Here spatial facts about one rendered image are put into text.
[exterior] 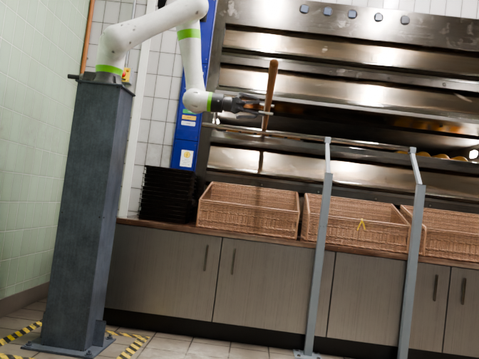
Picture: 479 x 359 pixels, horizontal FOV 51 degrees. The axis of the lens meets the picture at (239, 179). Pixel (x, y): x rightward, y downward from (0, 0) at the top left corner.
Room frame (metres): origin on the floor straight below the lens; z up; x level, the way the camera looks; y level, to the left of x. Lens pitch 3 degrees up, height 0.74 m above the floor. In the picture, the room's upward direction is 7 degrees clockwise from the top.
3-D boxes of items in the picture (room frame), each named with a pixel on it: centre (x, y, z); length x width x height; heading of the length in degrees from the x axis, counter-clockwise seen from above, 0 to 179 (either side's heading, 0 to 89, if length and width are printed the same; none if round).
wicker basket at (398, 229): (2.94, -0.68, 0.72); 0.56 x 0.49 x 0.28; 86
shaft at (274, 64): (2.43, -0.09, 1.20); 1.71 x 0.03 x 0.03; 178
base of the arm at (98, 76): (2.35, 0.73, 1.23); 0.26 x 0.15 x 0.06; 85
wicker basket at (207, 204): (2.96, -0.08, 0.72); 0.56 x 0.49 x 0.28; 86
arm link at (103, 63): (2.33, 0.67, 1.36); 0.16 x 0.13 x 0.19; 21
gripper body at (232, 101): (2.37, 0.07, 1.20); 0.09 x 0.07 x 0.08; 89
